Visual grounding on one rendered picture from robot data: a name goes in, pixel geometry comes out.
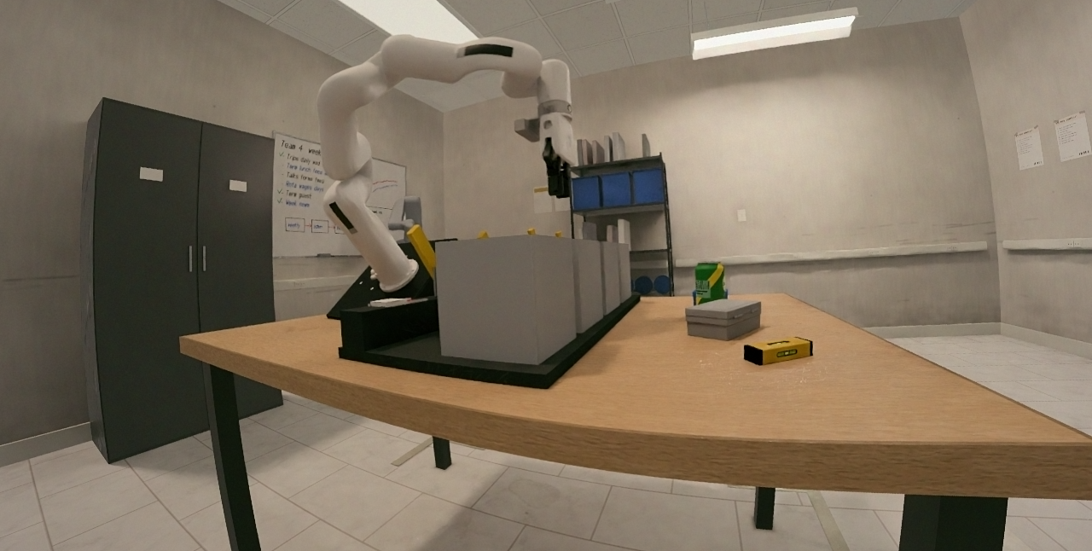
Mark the green drink can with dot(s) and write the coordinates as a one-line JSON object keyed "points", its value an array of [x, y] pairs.
{"points": [[709, 281]]}

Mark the yellow pocket level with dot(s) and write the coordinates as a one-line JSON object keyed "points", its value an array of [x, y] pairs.
{"points": [[779, 350]]}

